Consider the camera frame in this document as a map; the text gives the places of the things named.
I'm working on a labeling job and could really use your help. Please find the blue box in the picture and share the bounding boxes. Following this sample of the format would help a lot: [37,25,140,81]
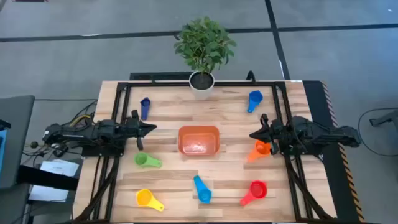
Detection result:
[0,129,7,175]

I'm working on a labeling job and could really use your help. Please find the black ribbed mat strip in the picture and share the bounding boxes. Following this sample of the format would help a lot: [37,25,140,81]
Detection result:
[129,72,193,81]

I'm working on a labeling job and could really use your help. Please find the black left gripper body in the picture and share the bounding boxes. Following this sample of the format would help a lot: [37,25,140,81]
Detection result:
[126,109,145,151]

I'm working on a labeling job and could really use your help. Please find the black looped floor cable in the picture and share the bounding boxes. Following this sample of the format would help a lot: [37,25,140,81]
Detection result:
[357,107,398,157]

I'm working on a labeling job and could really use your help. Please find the grey desk top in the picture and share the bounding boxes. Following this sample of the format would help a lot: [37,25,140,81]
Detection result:
[0,95,35,190]

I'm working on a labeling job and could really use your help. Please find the black aluminium table frame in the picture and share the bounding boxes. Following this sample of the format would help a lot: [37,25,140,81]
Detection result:
[73,80,335,223]

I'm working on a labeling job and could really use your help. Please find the grey stand leg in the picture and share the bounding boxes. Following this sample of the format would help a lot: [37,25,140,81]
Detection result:
[369,108,398,131]

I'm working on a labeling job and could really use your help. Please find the black mat with hazard stripe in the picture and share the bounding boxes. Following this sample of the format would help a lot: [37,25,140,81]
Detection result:
[303,80,364,223]

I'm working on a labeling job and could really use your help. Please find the yellow cable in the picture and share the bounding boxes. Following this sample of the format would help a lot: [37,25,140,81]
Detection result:
[68,114,94,128]

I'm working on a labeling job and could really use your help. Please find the orange measuring cup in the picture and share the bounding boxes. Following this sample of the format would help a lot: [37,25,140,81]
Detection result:
[246,139,272,163]

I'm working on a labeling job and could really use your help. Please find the black desk bar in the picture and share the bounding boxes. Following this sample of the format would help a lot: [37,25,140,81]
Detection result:
[17,164,78,191]

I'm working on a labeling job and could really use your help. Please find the yellow measuring cup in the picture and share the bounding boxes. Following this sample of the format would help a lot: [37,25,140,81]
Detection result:
[135,189,165,212]

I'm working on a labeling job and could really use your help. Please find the white paper sheet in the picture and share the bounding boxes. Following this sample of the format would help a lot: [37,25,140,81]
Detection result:
[39,159,80,177]
[28,185,70,203]

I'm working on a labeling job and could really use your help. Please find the light blue measuring cup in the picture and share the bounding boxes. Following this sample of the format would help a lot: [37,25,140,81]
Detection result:
[193,175,213,205]

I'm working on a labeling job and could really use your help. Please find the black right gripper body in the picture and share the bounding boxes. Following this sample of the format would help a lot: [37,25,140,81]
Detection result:
[260,113,282,156]

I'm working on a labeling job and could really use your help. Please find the orange plastic basket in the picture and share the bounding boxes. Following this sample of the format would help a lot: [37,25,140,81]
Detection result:
[177,125,221,156]

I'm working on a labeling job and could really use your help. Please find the green measuring cup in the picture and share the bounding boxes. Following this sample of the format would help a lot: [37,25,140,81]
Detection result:
[134,152,163,168]

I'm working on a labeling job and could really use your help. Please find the red measuring cup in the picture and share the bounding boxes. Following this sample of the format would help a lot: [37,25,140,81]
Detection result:
[239,180,268,207]

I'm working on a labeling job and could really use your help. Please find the small indigo measuring cup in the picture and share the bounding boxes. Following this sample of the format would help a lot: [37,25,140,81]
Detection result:
[140,96,152,121]

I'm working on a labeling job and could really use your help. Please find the green plant in white pot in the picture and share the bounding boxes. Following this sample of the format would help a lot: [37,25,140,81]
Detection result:
[173,16,238,101]

